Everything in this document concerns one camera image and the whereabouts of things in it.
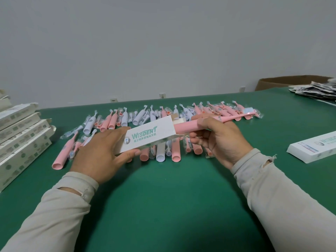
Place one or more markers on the person's right hand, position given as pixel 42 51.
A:
pixel 228 144

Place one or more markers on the person's left hand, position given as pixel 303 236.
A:
pixel 97 154

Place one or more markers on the person's left thumb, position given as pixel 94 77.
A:
pixel 128 155

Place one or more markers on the person's right thumb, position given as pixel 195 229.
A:
pixel 200 141

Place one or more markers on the pink electric toothbrush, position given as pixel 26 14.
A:
pixel 183 127

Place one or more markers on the white toothbrush carton green print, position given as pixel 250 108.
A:
pixel 147 133

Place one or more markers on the person's left forearm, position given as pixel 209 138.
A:
pixel 44 220

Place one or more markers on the person's right forearm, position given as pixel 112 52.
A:
pixel 286 202

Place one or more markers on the pile of pink white toothbrushes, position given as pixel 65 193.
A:
pixel 115 120

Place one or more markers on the brown cardboard box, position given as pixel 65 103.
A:
pixel 278 82

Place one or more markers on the white toothbrush carton striped print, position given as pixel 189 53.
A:
pixel 309 148

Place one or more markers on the stack of white cartons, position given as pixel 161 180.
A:
pixel 18 139

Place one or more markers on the pile of printed leaflets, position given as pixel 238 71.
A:
pixel 315 89

